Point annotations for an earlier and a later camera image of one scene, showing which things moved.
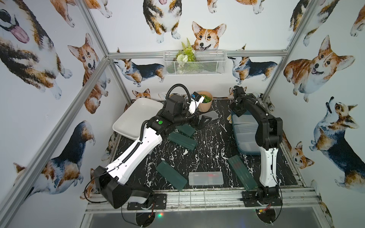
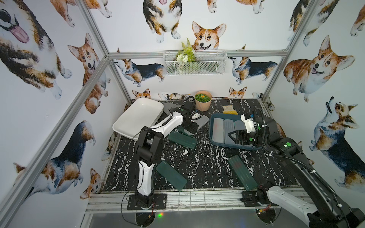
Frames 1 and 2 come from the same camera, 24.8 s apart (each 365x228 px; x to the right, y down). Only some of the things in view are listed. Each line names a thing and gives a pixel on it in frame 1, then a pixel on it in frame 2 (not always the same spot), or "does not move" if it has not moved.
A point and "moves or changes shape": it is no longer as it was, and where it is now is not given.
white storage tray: [129, 123] does not move
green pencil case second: [182, 140] does not move
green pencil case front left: [177, 180] does not move
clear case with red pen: [206, 178] → [217, 131]
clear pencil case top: [212, 114] moves or changes shape
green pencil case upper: [187, 129] does not move
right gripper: [238, 113] → [238, 133]
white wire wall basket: [213, 62] does not move
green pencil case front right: [244, 175] does not move
